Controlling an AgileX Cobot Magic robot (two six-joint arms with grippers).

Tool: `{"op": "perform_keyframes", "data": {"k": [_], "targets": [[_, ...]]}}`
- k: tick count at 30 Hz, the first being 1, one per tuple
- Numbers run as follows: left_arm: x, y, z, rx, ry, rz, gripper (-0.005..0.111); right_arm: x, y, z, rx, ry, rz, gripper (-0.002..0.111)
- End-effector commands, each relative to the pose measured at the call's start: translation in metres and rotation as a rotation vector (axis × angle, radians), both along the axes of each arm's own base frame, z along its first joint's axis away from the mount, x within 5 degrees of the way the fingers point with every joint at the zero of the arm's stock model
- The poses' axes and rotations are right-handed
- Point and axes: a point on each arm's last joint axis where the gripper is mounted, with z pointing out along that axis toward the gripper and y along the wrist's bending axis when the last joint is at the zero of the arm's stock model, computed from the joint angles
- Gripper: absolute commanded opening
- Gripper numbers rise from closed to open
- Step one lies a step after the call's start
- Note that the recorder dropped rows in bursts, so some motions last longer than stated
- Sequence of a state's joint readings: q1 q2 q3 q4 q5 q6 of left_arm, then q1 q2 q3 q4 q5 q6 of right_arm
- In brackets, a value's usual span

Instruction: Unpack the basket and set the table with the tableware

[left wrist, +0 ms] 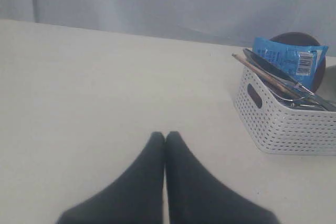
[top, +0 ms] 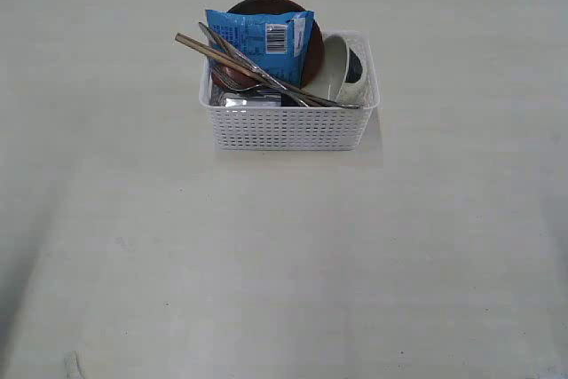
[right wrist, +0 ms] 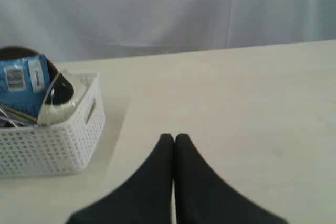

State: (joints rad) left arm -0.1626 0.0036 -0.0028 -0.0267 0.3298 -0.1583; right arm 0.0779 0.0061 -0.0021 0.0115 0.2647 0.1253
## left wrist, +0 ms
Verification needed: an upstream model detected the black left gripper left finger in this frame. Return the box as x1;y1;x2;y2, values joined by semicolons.
58;132;165;223

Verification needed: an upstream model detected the brown round plate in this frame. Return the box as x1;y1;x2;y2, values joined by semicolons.
270;32;326;92

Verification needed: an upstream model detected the blue snack packet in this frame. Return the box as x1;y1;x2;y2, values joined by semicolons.
253;37;329;91

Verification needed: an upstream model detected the wooden chopstick lower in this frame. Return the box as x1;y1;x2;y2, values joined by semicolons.
232;55;300;101

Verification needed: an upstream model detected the grey ceramic bowl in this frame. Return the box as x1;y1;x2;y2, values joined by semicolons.
317;65;336;102

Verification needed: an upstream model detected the wooden chopstick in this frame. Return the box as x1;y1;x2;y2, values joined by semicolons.
231;53;302;99
232;55;300;101

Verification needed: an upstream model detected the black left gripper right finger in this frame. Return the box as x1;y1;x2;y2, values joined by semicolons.
165;131;279;223

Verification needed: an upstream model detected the wooden chopstick upper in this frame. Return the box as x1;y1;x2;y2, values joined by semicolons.
231;53;302;99

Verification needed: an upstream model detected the white perforated plastic basket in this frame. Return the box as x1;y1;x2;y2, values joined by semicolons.
232;54;335;156

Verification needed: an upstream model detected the silver table knife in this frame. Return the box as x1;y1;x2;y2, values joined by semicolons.
243;48;335;112

